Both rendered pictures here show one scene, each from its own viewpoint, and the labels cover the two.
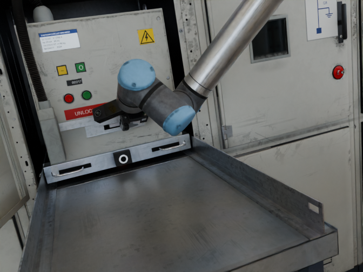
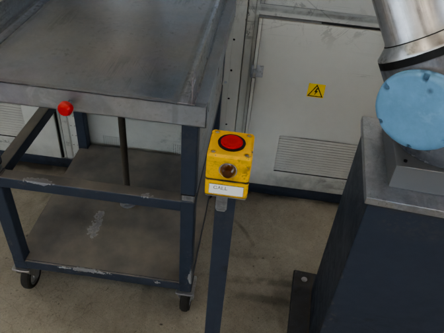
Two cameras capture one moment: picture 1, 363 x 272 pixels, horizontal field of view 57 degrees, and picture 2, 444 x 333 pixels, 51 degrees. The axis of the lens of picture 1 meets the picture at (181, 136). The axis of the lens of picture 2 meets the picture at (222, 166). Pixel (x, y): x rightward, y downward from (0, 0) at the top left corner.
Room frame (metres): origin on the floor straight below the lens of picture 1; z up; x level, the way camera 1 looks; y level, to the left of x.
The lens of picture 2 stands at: (-0.21, -0.63, 1.40)
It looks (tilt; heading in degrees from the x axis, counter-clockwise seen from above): 40 degrees down; 21
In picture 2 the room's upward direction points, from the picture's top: 5 degrees clockwise
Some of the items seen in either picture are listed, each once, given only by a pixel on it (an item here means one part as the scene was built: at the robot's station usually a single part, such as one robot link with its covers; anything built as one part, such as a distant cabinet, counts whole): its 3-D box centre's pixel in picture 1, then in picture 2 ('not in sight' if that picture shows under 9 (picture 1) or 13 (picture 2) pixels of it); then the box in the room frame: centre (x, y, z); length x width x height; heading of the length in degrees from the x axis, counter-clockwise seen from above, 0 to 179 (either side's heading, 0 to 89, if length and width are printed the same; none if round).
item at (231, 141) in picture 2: not in sight; (231, 144); (0.42, -0.40, 0.90); 0.04 x 0.04 x 0.02
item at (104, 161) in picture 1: (121, 155); not in sight; (1.20, 0.23, 0.89); 0.54 x 0.05 x 0.06; 107
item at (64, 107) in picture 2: not in sight; (67, 106); (0.47, 0.01, 0.82); 0.04 x 0.03 x 0.03; 17
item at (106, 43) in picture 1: (107, 88); not in sight; (1.18, 0.23, 1.15); 0.48 x 0.01 x 0.48; 107
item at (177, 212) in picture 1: (150, 217); (114, 37); (0.82, 0.12, 0.82); 0.68 x 0.62 x 0.06; 17
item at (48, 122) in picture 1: (52, 134); not in sight; (1.05, 0.41, 1.04); 0.08 x 0.05 x 0.17; 17
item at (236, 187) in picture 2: not in sight; (229, 164); (0.42, -0.40, 0.85); 0.08 x 0.08 x 0.10; 17
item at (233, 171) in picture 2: not in sight; (227, 172); (0.38, -0.41, 0.87); 0.03 x 0.01 x 0.03; 107
